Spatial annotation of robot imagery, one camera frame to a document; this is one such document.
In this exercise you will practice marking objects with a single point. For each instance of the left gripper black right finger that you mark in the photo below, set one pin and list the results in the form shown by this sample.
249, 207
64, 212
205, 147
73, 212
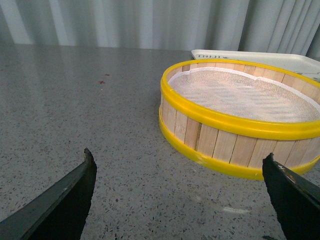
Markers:
295, 200

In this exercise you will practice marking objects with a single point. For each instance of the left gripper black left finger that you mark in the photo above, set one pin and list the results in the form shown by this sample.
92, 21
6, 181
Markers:
60, 212

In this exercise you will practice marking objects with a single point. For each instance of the white printed serving tray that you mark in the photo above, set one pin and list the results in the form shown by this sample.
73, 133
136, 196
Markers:
299, 64

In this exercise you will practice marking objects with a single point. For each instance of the yellow rimmed bamboo steamer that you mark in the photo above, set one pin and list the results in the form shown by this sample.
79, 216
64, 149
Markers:
234, 145

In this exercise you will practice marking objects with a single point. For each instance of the white steamer cloth liner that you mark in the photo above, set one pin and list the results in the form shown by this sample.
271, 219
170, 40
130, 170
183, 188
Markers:
243, 95

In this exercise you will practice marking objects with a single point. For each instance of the grey pleated curtain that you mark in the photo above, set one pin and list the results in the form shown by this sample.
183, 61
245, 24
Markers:
268, 26

